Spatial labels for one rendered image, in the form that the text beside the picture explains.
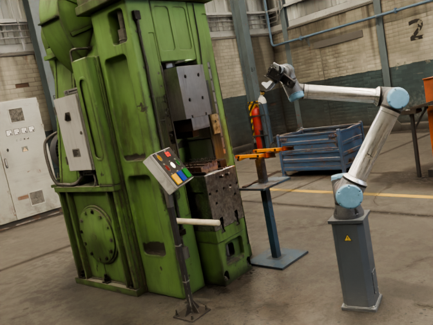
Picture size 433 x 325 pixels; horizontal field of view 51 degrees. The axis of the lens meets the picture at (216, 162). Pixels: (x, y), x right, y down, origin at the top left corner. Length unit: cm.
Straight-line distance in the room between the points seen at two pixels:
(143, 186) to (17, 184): 493
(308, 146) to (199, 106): 389
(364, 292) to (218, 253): 118
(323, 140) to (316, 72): 528
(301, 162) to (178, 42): 412
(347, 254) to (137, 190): 172
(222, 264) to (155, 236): 58
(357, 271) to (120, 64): 226
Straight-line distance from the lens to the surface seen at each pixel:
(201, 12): 402
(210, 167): 359
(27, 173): 842
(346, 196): 270
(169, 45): 366
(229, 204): 367
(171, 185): 294
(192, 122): 348
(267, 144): 1086
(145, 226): 378
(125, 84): 360
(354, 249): 297
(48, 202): 855
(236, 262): 379
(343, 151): 697
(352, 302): 312
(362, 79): 1145
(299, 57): 1246
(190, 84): 353
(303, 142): 726
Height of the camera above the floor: 147
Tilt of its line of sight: 8 degrees down
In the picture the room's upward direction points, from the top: 11 degrees counter-clockwise
